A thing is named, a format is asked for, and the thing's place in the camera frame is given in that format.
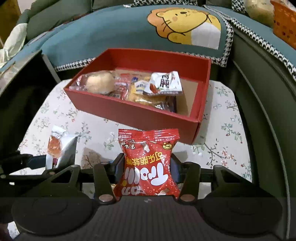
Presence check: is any red snack packet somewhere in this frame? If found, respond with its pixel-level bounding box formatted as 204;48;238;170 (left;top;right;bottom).
113;128;180;198

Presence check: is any white bread snack packet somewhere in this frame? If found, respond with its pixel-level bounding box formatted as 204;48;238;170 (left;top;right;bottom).
45;126;78;170

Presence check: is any round bun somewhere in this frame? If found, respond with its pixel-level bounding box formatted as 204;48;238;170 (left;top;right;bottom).
69;70;120;95

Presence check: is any green white snack packet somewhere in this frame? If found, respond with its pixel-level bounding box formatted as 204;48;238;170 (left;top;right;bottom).
143;71;183;96

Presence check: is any clear plastic bag of snacks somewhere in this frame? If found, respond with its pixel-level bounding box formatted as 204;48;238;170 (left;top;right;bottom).
244;0;273;27

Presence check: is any yellow cake packet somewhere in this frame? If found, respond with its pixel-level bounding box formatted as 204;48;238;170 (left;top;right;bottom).
125;76;177;113

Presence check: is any red cardboard box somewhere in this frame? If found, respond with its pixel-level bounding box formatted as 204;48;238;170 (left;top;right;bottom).
64;48;211;144

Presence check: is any dark green sofa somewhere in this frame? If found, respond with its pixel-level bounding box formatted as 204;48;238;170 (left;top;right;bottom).
16;0;296;239

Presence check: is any black side table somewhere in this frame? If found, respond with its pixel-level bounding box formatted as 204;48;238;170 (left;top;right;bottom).
1;51;60;164

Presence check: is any teal lion sofa cover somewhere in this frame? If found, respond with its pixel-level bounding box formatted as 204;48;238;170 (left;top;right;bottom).
0;4;296;82

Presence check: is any white cloth on sofa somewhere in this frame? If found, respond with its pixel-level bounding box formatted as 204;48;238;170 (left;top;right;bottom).
0;23;28;68

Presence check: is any orange plastic basket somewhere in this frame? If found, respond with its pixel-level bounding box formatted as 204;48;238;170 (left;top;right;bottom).
270;1;295;49

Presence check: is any houndstooth patterned cushion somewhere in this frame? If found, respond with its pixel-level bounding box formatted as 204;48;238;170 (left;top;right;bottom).
129;0;198;8

